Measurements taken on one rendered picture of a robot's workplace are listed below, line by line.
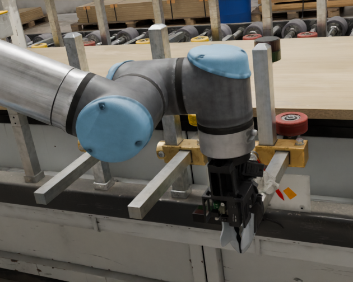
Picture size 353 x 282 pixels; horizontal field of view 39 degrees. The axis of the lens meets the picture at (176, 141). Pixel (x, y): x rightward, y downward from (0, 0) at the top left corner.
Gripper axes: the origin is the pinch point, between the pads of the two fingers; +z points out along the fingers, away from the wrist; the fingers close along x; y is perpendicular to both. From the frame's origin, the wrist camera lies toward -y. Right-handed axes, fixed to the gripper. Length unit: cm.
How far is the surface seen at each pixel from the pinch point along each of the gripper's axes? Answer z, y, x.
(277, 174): -3.4, -21.4, 1.5
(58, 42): -6, -142, -145
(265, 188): -4.1, -14.0, 0.9
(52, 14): -21, -142, -145
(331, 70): -7, -84, 4
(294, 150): -3.9, -32.6, 2.8
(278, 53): -25.0, -38.7, -1.3
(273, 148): -4.1, -32.6, -2.1
